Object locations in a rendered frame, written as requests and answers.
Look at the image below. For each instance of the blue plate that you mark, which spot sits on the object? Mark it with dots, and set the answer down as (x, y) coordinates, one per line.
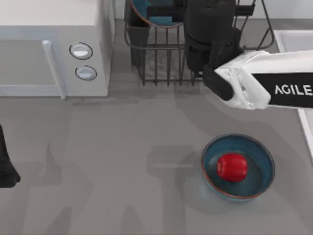
(139, 9)

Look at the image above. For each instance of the black cutlery holder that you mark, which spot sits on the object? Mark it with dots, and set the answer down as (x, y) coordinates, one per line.
(138, 46)

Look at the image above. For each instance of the pale microwave oven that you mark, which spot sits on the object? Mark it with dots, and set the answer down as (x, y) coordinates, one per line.
(102, 36)

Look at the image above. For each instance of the large round microwave knob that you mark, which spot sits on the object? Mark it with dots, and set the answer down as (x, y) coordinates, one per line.
(81, 51)

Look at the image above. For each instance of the small round microwave knob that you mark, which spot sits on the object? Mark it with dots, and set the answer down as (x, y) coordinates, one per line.
(85, 73)

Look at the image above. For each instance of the red apple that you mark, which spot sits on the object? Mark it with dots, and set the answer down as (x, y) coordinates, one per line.
(232, 167)

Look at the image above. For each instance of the blue bowl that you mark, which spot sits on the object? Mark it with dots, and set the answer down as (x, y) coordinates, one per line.
(259, 181)

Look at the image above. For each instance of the microwave oven door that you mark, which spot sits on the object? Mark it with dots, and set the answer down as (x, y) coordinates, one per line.
(22, 63)

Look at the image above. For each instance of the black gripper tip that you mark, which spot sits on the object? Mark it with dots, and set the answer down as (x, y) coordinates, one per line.
(6, 166)

